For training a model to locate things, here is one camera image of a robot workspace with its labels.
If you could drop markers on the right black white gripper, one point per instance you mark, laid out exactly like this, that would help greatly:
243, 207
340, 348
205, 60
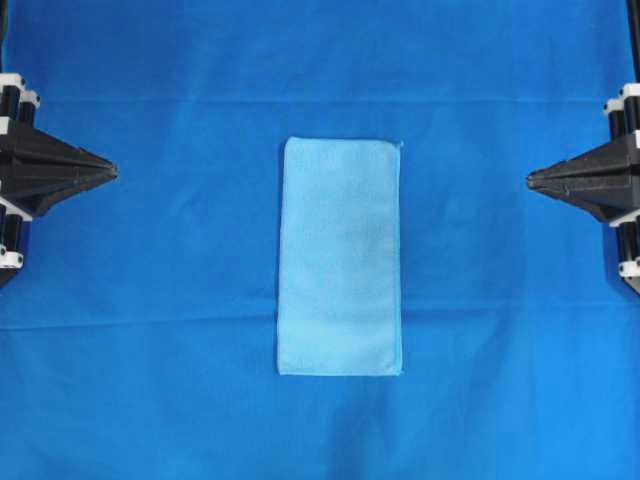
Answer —
591, 182

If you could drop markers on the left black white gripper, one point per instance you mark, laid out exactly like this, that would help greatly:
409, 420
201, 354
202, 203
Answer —
29, 193

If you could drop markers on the light blue towel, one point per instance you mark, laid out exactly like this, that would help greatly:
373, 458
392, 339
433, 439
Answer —
339, 276

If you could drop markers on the blue table cloth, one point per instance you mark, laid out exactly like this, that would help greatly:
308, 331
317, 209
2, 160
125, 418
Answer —
139, 341

